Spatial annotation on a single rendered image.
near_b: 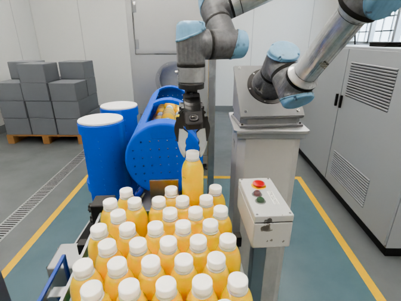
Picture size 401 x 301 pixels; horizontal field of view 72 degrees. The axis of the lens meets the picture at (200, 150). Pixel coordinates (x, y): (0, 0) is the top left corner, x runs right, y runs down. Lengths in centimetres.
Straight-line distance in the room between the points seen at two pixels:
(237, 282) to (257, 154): 75
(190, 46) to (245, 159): 66
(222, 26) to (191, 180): 43
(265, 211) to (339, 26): 54
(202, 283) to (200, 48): 53
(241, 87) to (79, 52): 553
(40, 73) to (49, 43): 226
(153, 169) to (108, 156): 81
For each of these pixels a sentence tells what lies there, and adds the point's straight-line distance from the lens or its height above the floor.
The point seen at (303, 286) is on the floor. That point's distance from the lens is 212.
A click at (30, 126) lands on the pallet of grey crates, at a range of 495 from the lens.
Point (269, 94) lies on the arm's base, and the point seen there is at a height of 128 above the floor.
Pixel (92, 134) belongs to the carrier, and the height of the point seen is 98.
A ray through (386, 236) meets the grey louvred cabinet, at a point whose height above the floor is 18.
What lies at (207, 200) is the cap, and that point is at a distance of 79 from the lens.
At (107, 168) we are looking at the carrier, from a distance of 184.
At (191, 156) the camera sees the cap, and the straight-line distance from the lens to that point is 79.
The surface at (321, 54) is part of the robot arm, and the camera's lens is 95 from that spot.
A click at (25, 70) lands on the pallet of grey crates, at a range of 473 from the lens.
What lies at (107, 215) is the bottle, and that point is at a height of 105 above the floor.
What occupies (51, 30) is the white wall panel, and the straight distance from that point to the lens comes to 679.
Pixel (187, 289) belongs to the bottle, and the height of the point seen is 103.
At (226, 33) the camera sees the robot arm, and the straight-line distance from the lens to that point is 77.
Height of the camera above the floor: 150
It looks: 22 degrees down
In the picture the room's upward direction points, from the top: straight up
